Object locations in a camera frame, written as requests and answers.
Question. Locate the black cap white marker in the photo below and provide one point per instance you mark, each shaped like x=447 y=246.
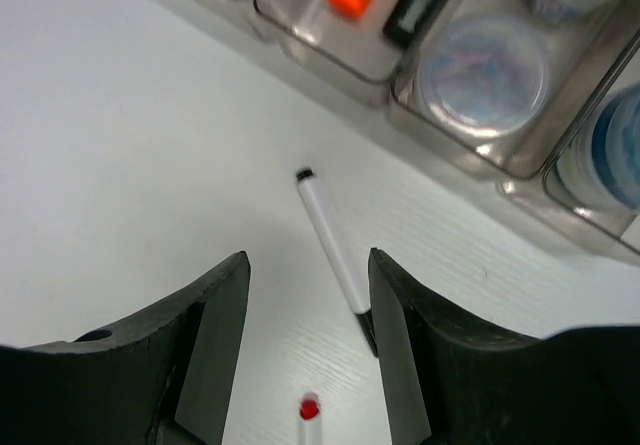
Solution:
x=329 y=231

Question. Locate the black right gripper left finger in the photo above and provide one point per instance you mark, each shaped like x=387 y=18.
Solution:
x=162 y=375

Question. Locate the blue label putty jar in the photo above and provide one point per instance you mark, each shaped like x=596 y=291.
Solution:
x=599 y=168

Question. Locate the green cap black highlighter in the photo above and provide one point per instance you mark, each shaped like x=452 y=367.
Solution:
x=406 y=19

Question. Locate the red cap white marker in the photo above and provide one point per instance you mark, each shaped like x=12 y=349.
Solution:
x=310 y=420

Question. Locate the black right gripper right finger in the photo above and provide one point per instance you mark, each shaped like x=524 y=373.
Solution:
x=451 y=377

